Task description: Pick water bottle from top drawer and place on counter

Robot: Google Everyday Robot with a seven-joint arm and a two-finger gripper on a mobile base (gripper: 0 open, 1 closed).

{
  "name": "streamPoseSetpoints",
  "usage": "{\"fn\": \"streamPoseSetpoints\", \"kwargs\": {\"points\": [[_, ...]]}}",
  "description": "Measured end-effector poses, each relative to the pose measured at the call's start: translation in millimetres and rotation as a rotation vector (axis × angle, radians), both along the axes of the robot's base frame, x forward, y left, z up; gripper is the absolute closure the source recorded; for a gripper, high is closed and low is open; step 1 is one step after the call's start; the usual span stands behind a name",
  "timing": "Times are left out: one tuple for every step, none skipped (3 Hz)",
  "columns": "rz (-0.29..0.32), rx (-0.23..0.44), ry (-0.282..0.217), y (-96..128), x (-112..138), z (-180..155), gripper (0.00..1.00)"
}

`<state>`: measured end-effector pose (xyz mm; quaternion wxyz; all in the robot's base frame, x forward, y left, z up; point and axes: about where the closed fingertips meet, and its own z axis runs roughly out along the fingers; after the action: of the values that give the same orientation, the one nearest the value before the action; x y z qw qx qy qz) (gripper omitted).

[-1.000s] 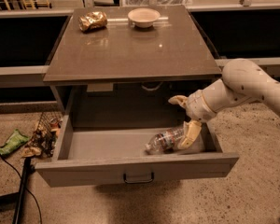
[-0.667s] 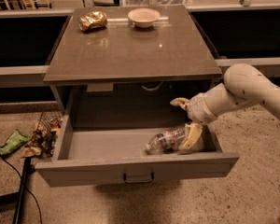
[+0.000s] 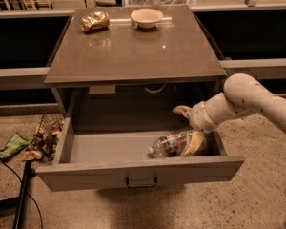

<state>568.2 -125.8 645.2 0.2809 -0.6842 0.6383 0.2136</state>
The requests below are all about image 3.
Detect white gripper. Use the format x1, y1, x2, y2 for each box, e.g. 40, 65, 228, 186
173, 101, 218, 156

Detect clear plastic water bottle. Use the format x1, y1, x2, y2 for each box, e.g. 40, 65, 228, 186
148, 131, 188, 158

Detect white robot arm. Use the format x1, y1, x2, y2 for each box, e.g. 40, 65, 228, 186
173, 73, 286, 156

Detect grey cabinet with counter top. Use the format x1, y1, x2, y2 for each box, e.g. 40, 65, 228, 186
43, 5, 228, 116

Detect grey open top drawer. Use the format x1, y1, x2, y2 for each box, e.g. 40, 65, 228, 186
37, 111, 244, 191

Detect grey horizontal railing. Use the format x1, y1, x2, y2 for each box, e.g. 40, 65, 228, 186
0, 58, 286, 91

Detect white paper bowl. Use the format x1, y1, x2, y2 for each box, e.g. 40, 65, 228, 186
131, 9, 163, 29

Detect gold crumpled chip bag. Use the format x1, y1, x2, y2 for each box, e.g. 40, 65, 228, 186
80, 11, 110, 33

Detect black metal stand leg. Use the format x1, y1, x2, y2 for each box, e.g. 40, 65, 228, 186
0, 161, 31, 229

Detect green snack bag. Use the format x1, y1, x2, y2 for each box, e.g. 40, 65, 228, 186
0, 133, 30, 159

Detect black drawer handle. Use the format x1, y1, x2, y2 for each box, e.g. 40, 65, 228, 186
125, 177, 157, 189

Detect black cable on floor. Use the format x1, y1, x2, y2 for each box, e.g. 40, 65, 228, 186
0, 139, 44, 229

